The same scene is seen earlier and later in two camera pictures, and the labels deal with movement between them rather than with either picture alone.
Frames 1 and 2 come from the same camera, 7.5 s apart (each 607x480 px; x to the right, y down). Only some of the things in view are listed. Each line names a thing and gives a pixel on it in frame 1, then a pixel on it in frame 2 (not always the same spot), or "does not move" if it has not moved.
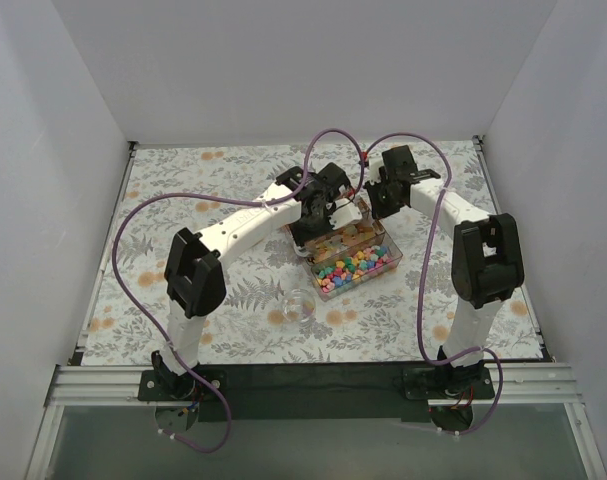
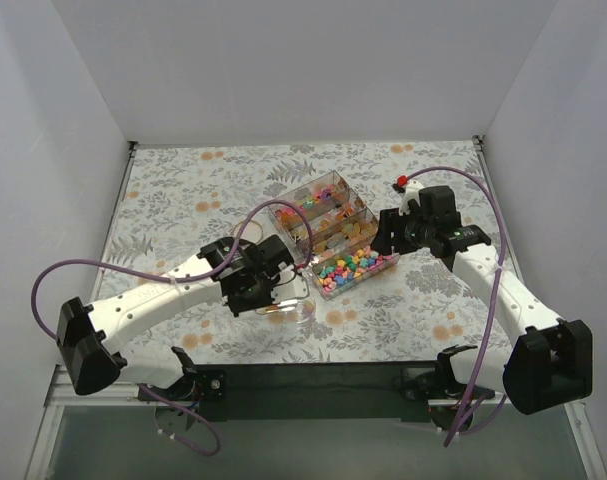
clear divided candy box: (344, 258) does not move
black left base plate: (163, 385) does not move
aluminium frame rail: (522, 386) does not move
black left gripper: (306, 233) -> (262, 301)
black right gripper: (380, 198) -> (386, 232)
